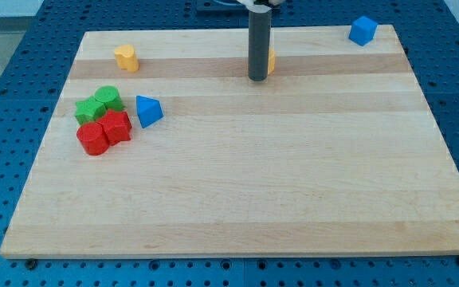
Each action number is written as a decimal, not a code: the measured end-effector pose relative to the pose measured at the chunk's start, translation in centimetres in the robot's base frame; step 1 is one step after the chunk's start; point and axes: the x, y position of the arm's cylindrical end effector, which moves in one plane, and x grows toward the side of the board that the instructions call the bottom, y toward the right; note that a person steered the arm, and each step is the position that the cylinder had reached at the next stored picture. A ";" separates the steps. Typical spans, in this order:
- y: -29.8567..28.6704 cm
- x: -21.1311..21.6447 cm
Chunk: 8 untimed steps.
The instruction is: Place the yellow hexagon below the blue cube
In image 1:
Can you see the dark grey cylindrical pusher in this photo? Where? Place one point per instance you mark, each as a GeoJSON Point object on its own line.
{"type": "Point", "coordinates": [259, 41]}

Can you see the yellow hexagon block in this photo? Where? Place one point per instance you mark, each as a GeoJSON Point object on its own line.
{"type": "Point", "coordinates": [271, 61]}

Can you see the blue cube block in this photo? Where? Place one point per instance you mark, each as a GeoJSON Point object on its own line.
{"type": "Point", "coordinates": [362, 30]}

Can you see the yellow heart block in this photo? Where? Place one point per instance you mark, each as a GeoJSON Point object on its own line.
{"type": "Point", "coordinates": [126, 58]}

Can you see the blue triangle block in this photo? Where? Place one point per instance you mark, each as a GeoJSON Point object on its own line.
{"type": "Point", "coordinates": [148, 110]}

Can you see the wooden board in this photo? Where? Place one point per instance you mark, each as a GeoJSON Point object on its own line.
{"type": "Point", "coordinates": [335, 154]}

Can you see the green cylinder block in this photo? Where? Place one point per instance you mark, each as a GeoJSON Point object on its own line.
{"type": "Point", "coordinates": [110, 96]}

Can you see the red star block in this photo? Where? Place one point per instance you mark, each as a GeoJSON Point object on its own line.
{"type": "Point", "coordinates": [116, 125]}

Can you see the green star block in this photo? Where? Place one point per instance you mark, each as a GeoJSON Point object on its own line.
{"type": "Point", "coordinates": [89, 110]}

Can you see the red cylinder block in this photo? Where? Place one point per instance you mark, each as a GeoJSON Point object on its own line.
{"type": "Point", "coordinates": [92, 138]}

